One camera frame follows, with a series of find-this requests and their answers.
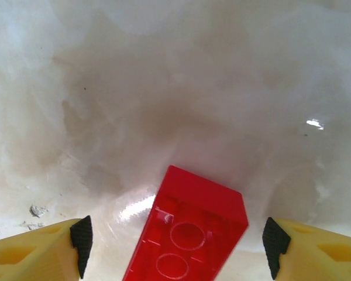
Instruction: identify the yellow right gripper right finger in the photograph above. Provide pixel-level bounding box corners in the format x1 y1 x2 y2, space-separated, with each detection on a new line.
262 216 351 281

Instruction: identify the red lego brick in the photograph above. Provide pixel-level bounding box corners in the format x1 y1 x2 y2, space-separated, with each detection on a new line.
121 165 249 281

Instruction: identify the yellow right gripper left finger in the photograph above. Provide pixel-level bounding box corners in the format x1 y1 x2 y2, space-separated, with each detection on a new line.
0 215 94 281

